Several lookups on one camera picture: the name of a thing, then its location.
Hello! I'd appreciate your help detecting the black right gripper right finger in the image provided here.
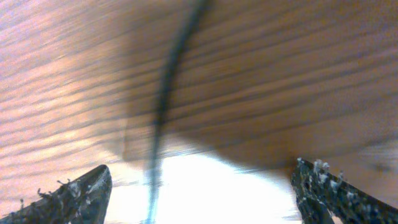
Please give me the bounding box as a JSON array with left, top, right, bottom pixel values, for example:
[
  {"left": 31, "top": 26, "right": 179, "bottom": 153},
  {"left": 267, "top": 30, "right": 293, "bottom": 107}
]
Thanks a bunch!
[{"left": 291, "top": 157, "right": 397, "bottom": 224}]

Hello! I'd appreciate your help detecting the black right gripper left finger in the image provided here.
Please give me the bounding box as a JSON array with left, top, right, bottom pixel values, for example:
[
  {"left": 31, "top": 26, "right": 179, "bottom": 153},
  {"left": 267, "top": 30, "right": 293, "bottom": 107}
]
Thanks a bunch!
[{"left": 1, "top": 164, "right": 112, "bottom": 224}]

